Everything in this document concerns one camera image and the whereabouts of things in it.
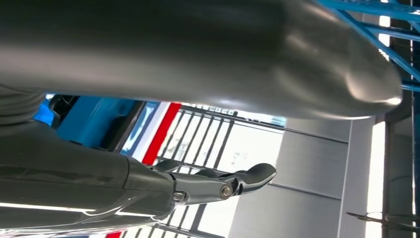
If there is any red barrier belt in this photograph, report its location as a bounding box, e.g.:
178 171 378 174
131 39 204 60
105 102 182 238

